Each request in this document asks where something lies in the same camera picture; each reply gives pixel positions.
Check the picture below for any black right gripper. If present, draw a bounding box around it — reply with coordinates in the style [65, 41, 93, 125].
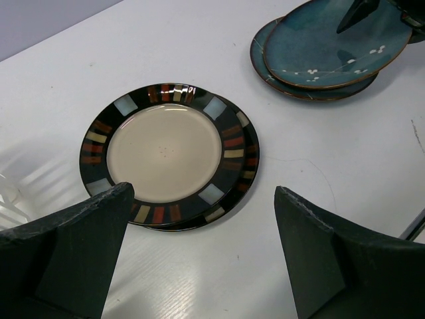
[337, 0, 424, 44]

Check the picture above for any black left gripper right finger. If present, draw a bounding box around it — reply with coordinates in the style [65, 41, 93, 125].
[274, 186, 424, 318]

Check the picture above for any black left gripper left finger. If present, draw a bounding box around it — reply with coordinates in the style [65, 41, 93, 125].
[1, 183, 134, 318]

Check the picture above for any teal blue floral plate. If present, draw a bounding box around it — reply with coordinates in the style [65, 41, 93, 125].
[250, 17, 378, 101]

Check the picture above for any black rimmed cream plate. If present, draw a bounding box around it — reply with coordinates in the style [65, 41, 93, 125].
[146, 95, 260, 232]

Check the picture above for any white plastic dish rack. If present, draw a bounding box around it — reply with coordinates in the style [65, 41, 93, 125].
[1, 174, 31, 231]

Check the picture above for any metal base rail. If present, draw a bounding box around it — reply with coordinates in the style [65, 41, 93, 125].
[399, 209, 425, 241]

